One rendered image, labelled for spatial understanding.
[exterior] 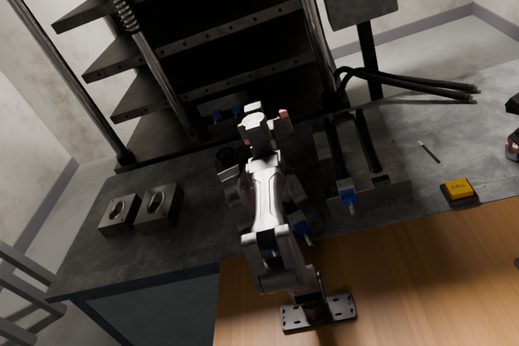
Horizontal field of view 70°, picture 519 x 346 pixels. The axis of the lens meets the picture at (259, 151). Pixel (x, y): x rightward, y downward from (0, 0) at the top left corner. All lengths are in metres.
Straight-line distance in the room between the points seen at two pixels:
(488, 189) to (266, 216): 0.77
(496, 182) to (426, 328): 0.51
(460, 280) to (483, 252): 0.10
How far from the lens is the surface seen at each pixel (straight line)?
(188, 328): 1.80
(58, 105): 4.16
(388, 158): 1.29
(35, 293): 2.83
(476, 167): 1.37
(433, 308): 1.06
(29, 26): 1.95
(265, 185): 0.78
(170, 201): 1.53
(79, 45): 3.77
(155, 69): 1.83
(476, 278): 1.10
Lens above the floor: 1.72
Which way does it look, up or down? 34 degrees down
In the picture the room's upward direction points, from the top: 24 degrees counter-clockwise
